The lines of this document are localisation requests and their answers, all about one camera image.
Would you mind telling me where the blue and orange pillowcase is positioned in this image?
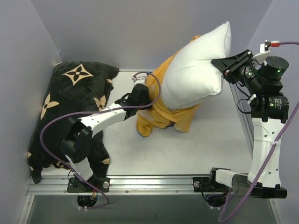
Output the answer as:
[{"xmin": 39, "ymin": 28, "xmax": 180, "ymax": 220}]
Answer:
[{"xmin": 135, "ymin": 35, "xmax": 203, "ymax": 137}]

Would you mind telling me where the white pillow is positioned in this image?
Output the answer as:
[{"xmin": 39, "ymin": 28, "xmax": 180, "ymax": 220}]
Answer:
[{"xmin": 161, "ymin": 22, "xmax": 231, "ymax": 110}]

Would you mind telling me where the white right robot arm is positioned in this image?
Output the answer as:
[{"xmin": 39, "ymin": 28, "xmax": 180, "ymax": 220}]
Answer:
[{"xmin": 207, "ymin": 47, "xmax": 289, "ymax": 198}]

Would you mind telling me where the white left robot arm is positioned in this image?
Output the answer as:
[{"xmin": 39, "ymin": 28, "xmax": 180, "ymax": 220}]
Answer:
[{"xmin": 58, "ymin": 84, "xmax": 151, "ymax": 192}]

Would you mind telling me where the black patterned plush pillow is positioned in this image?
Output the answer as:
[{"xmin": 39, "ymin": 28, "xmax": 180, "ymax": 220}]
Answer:
[{"xmin": 28, "ymin": 62, "xmax": 119, "ymax": 184}]

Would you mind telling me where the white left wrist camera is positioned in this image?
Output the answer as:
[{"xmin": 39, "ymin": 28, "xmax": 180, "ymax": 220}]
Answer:
[{"xmin": 132, "ymin": 73, "xmax": 147, "ymax": 86}]

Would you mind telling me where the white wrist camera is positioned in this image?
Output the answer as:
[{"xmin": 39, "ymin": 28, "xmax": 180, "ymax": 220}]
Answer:
[
  {"xmin": 253, "ymin": 40, "xmax": 280, "ymax": 61},
  {"xmin": 132, "ymin": 73, "xmax": 147, "ymax": 86}
]

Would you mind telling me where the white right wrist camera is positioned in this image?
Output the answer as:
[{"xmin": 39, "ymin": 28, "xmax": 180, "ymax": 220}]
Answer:
[{"xmin": 253, "ymin": 40, "xmax": 280, "ymax": 61}]

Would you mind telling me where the aluminium right frame rail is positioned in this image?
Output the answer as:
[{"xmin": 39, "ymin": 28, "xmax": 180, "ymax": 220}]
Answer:
[{"xmin": 228, "ymin": 84, "xmax": 253, "ymax": 174}]

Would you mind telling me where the aluminium frame rail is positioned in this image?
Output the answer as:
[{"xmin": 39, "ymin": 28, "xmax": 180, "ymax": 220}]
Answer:
[
  {"xmin": 228, "ymin": 84, "xmax": 253, "ymax": 174},
  {"xmin": 27, "ymin": 174, "xmax": 209, "ymax": 196}
]

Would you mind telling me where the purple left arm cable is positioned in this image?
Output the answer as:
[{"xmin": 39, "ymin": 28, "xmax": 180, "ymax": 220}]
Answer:
[{"xmin": 40, "ymin": 71, "xmax": 162, "ymax": 209}]

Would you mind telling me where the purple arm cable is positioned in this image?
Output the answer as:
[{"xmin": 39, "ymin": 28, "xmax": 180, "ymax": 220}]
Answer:
[
  {"xmin": 40, "ymin": 71, "xmax": 162, "ymax": 209},
  {"xmin": 205, "ymin": 41, "xmax": 299, "ymax": 224}
]

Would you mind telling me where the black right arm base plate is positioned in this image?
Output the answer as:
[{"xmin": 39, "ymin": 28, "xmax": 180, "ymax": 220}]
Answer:
[{"xmin": 192, "ymin": 176, "xmax": 229, "ymax": 194}]

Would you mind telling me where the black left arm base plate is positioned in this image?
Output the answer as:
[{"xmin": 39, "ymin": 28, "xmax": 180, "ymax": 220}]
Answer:
[{"xmin": 66, "ymin": 177, "xmax": 110, "ymax": 193}]

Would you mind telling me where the aluminium front frame rail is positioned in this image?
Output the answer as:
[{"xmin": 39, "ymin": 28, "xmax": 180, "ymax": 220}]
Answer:
[{"xmin": 27, "ymin": 174, "xmax": 209, "ymax": 196}]

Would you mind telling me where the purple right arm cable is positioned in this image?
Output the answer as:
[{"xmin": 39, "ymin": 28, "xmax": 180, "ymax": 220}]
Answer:
[{"xmin": 205, "ymin": 41, "xmax": 299, "ymax": 224}]

